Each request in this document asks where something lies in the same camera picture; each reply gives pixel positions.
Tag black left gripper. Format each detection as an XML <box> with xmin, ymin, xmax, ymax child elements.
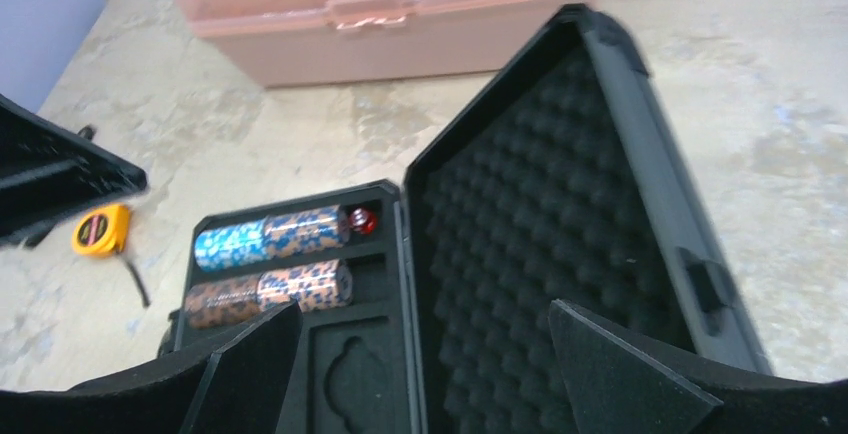
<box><xmin>1</xmin><ymin>97</ymin><xmax>147</xmax><ymax>247</ymax></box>

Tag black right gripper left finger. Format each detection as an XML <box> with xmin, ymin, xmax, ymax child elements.
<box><xmin>1</xmin><ymin>303</ymin><xmax>302</xmax><ymax>433</ymax></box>

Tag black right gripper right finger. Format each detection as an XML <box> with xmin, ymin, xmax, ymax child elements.
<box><xmin>548</xmin><ymin>300</ymin><xmax>847</xmax><ymax>433</ymax></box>

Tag blue poker chip stack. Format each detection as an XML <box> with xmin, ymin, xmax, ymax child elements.
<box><xmin>193</xmin><ymin>219</ymin><xmax>271</xmax><ymax>272</ymax></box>

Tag red dice pair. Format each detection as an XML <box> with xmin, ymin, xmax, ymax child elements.
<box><xmin>348</xmin><ymin>207</ymin><xmax>378</xmax><ymax>235</ymax></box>

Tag black plastic poker case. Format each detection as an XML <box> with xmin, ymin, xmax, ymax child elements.
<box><xmin>185</xmin><ymin>5</ymin><xmax>770</xmax><ymax>433</ymax></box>

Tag yellow tape measure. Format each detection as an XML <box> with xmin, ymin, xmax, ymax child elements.
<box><xmin>71</xmin><ymin>203</ymin><xmax>151</xmax><ymax>309</ymax></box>

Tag translucent pink plastic toolbox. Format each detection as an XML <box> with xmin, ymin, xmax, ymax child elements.
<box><xmin>174</xmin><ymin>0</ymin><xmax>594</xmax><ymax>87</ymax></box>

